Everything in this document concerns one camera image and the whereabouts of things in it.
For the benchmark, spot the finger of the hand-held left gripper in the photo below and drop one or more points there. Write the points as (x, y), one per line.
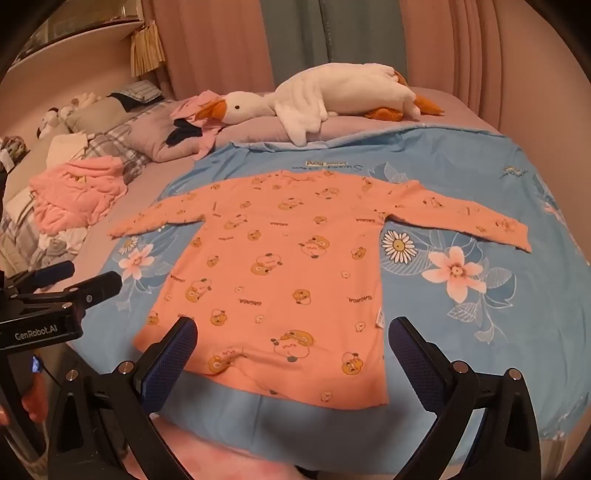
(51, 272)
(99, 286)

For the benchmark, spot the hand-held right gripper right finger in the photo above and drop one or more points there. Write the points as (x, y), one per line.
(415, 364)

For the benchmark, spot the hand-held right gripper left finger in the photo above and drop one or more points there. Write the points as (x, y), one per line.
(171, 364)

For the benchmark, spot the orange cartoon print shirt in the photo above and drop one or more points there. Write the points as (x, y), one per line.
(277, 277)

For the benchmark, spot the pile of white grey clothes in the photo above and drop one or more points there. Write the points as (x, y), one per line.
(64, 244)

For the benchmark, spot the pink quilted garment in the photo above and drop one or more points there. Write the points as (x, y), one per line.
(78, 194)

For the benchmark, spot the folded white cloth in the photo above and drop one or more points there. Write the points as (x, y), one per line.
(67, 147)

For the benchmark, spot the grey plaid quilt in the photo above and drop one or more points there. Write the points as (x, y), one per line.
(111, 143)

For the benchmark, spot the black and white plush toy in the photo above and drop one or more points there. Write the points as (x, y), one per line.
(53, 122)

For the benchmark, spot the beige pillow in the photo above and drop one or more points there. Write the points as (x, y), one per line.
(97, 113)

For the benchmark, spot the blue floral blanket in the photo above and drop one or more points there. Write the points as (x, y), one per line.
(461, 184)

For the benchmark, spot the blue striped cloth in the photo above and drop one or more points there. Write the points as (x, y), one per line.
(138, 92)

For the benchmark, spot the lavender quilt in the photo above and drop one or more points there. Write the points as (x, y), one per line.
(258, 129)

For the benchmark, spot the curved white shelf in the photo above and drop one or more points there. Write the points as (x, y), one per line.
(83, 41)

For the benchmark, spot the yellow tasselled cloth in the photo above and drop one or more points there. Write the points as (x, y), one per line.
(147, 48)

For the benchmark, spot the pink curtain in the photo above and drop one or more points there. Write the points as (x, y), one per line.
(207, 41)
(485, 55)

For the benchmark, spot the white goose plush toy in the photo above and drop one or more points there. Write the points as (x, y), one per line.
(323, 92)

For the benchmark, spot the teal curtain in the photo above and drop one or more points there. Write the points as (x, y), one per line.
(332, 32)

